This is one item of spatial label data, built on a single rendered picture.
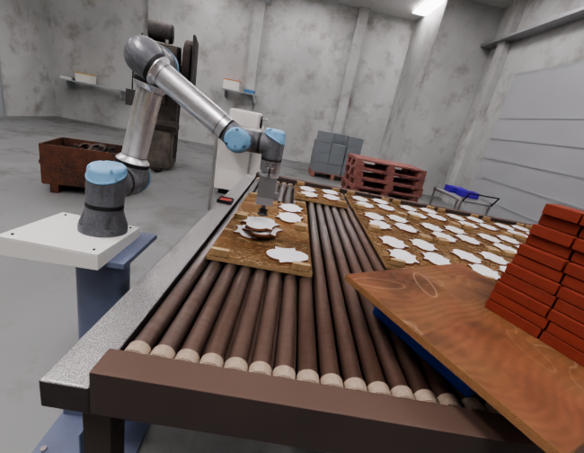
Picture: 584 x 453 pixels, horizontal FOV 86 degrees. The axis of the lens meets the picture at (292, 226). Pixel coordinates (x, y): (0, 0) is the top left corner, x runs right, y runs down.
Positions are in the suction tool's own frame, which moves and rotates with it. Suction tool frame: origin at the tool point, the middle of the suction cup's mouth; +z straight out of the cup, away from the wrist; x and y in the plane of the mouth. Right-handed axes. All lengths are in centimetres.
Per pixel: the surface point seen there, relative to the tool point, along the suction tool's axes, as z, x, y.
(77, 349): 12, 31, -66
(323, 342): 11, -19, -56
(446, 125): -95, -464, 769
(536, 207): 33, -495, 415
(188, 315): 11, 14, -52
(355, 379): 11, -24, -67
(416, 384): 12, -38, -65
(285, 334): 11, -10, -55
